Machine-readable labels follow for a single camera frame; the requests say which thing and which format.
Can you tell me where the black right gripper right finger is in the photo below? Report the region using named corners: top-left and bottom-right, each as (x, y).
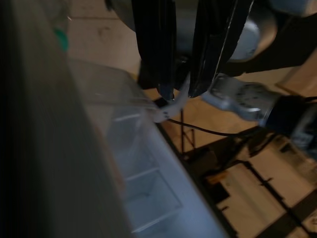
top-left (188, 0), bottom-right (254, 98)

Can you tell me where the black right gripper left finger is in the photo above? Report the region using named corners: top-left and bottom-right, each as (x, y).
top-left (132, 0), bottom-right (177, 101)

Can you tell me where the clear fridge door bin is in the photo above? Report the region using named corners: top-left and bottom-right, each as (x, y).
top-left (70, 59), bottom-right (161, 124)

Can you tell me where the green fridge door tab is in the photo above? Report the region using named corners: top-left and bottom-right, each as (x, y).
top-left (53, 26), bottom-right (69, 53)

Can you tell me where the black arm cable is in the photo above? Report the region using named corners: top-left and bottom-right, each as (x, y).
top-left (168, 118), bottom-right (253, 136)

